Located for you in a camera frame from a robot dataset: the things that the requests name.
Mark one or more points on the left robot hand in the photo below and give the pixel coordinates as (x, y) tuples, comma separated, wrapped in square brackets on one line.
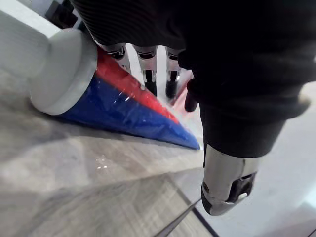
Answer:
[(229, 61)]

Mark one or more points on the red blue toothpaste tube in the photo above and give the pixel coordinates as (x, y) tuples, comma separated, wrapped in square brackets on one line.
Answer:
[(103, 98)]

